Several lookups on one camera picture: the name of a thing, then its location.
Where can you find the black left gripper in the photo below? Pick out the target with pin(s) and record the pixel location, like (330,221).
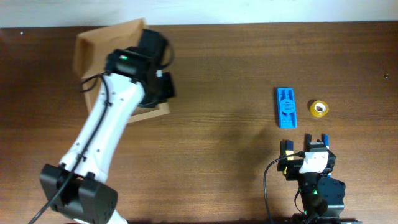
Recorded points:
(170,92)

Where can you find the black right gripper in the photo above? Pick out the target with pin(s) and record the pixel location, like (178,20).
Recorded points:
(293,167)

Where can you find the brown cardboard box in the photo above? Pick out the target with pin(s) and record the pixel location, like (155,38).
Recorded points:
(91,49)

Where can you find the yellow tape roll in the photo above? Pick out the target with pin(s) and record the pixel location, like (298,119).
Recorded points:
(319,108)

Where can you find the blue whiteboard duster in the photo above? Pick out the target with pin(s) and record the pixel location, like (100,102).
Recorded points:
(287,112)

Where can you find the yellow highlighter with blue cap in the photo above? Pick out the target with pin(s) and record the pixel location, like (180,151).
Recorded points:
(286,151)

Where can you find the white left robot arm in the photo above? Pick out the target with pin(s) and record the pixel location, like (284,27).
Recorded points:
(133,78)

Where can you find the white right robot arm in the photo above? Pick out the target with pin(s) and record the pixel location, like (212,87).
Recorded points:
(321,195)

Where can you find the white marker with black cap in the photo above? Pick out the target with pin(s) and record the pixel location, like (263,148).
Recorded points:
(308,141)

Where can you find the white marker with blue cap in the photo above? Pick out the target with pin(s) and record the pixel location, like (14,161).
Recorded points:
(325,140)

